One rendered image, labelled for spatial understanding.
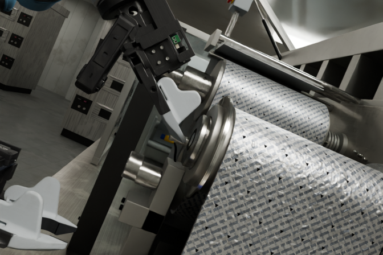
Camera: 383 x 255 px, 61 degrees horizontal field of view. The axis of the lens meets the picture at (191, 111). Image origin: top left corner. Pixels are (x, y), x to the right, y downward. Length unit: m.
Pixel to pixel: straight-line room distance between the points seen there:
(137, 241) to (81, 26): 10.41
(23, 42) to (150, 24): 7.45
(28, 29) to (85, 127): 3.06
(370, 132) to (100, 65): 0.53
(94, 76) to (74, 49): 10.28
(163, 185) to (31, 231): 0.17
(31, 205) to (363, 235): 0.39
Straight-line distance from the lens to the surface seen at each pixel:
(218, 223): 0.42
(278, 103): 0.66
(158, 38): 0.43
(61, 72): 10.79
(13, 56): 7.94
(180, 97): 0.44
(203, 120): 0.43
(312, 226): 0.45
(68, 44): 10.85
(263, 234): 0.43
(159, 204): 0.48
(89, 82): 0.45
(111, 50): 0.45
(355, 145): 0.76
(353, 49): 0.96
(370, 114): 0.76
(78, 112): 5.62
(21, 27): 7.98
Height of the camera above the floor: 1.29
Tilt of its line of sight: 1 degrees down
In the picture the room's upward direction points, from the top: 23 degrees clockwise
